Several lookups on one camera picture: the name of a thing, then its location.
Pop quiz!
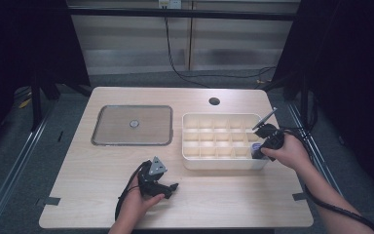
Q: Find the black hanging wall cable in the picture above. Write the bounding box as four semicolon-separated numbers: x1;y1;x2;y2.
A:
164;8;278;90

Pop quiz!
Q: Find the white compartment organizer box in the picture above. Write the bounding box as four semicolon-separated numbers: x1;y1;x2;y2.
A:
181;111;273;172

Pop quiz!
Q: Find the aluminium floor rail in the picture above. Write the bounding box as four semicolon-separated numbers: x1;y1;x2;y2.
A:
286;101;361;234
0;98;59;234

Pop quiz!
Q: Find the light purple sock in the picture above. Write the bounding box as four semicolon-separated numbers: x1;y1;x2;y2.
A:
250;142;263;160

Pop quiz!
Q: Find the person's left hand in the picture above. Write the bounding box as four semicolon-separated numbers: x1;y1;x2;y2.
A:
120;176;166;226

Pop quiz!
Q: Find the grey tape piece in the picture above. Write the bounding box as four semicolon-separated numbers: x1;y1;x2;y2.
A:
36;196;61;208
292;191;308;202

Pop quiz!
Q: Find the black metal stand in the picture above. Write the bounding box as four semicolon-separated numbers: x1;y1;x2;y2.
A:
283;72;318;131
28;72;62;132

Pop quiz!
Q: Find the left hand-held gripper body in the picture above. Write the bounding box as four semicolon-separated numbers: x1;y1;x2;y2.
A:
137;156;173;200

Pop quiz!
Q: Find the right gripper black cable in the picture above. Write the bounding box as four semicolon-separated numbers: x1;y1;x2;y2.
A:
278;127;374;234

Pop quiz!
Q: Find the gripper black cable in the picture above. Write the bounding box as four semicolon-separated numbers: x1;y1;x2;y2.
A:
278;127;374;234
114;160;152;222

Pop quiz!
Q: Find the white wall power outlet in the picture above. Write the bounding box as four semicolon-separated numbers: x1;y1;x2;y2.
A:
158;0;182;10

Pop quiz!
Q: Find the person's right hand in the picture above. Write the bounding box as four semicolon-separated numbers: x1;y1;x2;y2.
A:
260;134;314;173

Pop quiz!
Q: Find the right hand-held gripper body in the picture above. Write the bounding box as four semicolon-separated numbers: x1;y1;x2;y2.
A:
251;107;286;151

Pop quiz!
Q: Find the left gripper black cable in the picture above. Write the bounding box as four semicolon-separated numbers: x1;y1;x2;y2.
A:
114;160;152;222

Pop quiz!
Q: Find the clear rectangular lid with knob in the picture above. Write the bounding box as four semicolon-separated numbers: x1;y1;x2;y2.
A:
91;104;174;146

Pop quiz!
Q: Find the dark curtain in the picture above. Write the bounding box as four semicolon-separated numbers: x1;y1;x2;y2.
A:
272;0;374;199
0;0;92;160

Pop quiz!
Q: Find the black horizontal bar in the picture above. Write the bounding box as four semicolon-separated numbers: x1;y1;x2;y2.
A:
67;7;299;22

